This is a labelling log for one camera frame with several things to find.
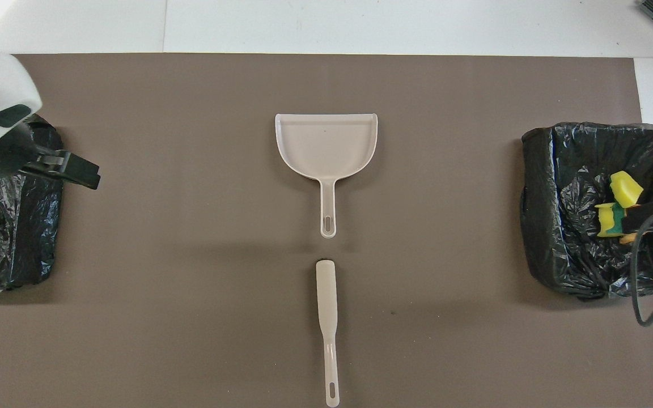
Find beige plastic dustpan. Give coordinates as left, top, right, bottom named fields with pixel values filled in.
left=274, top=113, right=379, bottom=239

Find brown table mat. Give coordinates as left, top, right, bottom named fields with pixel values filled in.
left=0, top=54, right=653, bottom=408

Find black bag lined bin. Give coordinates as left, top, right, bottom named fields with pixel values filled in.
left=520, top=122, right=653, bottom=300
left=0, top=113, right=65, bottom=294

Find yellow sponge piece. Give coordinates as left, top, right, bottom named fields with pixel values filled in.
left=595, top=202, right=629, bottom=238
left=610, top=171, right=644, bottom=209

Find beige hand brush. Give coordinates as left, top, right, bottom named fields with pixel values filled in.
left=315, top=260, right=341, bottom=408

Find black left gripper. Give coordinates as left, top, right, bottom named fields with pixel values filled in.
left=0, top=121, right=102, bottom=191

